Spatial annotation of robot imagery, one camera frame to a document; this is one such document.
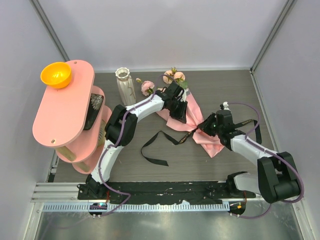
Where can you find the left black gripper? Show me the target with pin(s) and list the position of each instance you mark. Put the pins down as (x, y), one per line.
(181, 116)

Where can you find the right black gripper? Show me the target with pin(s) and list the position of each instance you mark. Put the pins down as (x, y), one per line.
(204, 126)

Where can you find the pink flower bouquet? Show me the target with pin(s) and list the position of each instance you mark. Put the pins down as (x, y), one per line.
(193, 117)

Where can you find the black ribbon gold lettering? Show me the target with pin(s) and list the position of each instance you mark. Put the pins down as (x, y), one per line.
(225, 138)

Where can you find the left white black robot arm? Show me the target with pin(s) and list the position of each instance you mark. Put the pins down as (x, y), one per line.
(120, 130)

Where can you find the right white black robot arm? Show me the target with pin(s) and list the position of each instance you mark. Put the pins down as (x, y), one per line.
(277, 177)

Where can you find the white ribbed ceramic vase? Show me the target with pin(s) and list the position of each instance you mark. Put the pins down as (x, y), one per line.
(125, 86)

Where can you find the black patterned box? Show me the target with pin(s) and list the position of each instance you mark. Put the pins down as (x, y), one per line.
(94, 107)

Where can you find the pink tiered wooden shelf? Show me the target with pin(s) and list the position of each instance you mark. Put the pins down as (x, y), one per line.
(60, 119)

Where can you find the orange plastic bowl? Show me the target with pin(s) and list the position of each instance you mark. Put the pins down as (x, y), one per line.
(57, 75)

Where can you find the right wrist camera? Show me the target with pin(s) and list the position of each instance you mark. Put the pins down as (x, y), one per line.
(225, 106)

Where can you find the slotted white cable duct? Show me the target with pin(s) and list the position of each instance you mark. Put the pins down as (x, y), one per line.
(106, 207)

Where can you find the black mounting base plate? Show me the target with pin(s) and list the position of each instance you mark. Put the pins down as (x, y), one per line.
(164, 193)

